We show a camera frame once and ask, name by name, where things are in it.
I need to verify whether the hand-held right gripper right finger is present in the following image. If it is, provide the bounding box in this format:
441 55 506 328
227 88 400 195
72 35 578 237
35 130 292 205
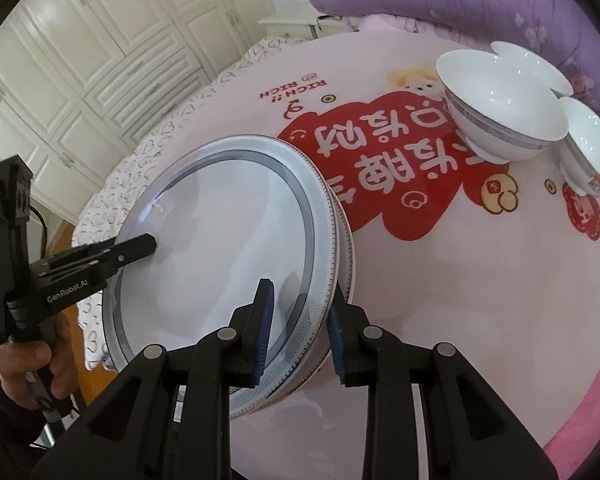
327 300 561 480

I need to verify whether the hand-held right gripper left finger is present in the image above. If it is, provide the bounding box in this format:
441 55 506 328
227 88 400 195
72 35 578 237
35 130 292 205
32 277 276 480

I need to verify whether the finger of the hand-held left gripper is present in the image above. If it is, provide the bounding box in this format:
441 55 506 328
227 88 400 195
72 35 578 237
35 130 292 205
72 239 118 256
92 234 158 273

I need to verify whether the white plate with grey rim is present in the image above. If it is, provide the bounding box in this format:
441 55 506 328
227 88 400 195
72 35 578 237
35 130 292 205
102 134 341 418
105 150 355 403

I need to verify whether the white bowl with grey band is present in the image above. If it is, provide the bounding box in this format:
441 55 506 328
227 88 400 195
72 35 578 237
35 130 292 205
436 49 569 162
559 96 600 197
491 41 574 99

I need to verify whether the person's left hand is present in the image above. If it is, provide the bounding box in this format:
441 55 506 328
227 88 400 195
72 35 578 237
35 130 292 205
0 330 78 411

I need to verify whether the round pink printed table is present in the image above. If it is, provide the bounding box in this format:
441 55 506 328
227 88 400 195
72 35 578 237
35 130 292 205
180 27 600 480

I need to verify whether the cream wardrobe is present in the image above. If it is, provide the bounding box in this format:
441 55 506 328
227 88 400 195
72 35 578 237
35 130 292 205
0 0 281 221

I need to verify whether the cream nightstand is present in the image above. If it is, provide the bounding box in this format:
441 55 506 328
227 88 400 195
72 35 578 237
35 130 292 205
257 2 331 40

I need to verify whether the purple floral quilt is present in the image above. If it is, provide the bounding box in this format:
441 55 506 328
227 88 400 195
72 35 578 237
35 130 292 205
300 0 600 136

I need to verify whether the black cable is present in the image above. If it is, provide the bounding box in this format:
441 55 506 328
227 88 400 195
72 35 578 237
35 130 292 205
30 204 48 248

